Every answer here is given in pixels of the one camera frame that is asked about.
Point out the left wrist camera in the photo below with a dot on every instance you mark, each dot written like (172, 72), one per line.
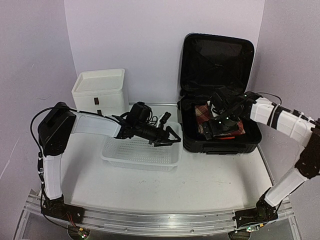
(162, 119)

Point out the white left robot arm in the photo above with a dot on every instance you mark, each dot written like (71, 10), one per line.
(61, 122)

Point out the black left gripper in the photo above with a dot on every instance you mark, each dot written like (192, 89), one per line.
(165, 137)

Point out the black ribbed hard suitcase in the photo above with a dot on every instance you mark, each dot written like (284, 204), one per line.
(209, 62)

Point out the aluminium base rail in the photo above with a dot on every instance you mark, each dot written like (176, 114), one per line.
(155, 224)

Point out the white drawer storage box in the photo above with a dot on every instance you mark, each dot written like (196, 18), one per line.
(101, 91)

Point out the white perforated plastic basket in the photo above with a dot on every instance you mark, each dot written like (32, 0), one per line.
(137, 153)

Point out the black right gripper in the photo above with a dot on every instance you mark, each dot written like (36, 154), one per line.
(214, 130)

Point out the red plaid cloth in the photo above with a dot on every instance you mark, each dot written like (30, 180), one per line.
(203, 113)

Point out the orange item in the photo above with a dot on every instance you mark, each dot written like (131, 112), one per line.
(225, 138)

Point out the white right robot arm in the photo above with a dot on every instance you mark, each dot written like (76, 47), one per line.
(299, 136)

